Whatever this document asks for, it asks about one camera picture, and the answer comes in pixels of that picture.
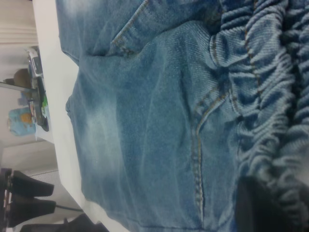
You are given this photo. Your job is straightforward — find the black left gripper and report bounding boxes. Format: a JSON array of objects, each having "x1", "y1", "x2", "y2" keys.
[{"x1": 0, "y1": 169, "x2": 57, "y2": 229}]

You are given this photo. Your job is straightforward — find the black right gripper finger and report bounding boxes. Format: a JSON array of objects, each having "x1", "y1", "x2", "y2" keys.
[{"x1": 238, "y1": 175, "x2": 309, "y2": 232}]

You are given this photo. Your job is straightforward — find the blue denim pants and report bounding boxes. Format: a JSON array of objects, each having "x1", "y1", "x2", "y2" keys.
[{"x1": 55, "y1": 0, "x2": 309, "y2": 232}]

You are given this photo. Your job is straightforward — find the blue bag with orange print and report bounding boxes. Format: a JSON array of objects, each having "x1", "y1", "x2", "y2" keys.
[{"x1": 8, "y1": 107, "x2": 37, "y2": 137}]

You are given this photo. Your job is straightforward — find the brown round object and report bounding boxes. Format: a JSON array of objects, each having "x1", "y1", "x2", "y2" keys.
[{"x1": 13, "y1": 69, "x2": 31, "y2": 87}]

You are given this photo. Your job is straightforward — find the white and black box device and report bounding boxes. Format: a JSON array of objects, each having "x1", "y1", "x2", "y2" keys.
[{"x1": 26, "y1": 47, "x2": 44, "y2": 78}]

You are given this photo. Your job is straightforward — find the white curtain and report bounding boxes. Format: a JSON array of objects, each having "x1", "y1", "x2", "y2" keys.
[{"x1": 0, "y1": 0, "x2": 39, "y2": 46}]

